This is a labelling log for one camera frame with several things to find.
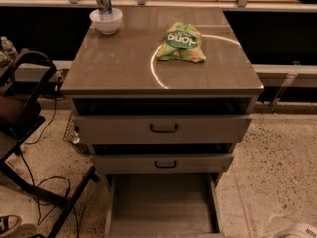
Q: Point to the grey drawer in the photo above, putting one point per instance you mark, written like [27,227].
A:
[192,129]
[163,206]
[163,163]

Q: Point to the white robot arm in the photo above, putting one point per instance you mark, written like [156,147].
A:
[297,230]

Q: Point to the grey drawer cabinet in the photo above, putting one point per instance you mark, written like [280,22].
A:
[120,75]

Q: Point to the green snack bag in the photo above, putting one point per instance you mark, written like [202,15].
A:
[182,42]

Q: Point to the white bowl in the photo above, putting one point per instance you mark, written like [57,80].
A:
[108,24]

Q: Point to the metal soda can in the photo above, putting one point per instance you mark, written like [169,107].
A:
[104,9]

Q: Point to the black rolling cart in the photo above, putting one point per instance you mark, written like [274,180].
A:
[20,117]

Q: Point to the plastic water bottle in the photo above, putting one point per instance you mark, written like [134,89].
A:
[9,48]

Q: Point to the black and white sneaker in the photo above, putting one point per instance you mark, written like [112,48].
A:
[9,224]

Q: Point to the wire mesh basket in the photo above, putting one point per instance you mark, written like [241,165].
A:
[72,137]

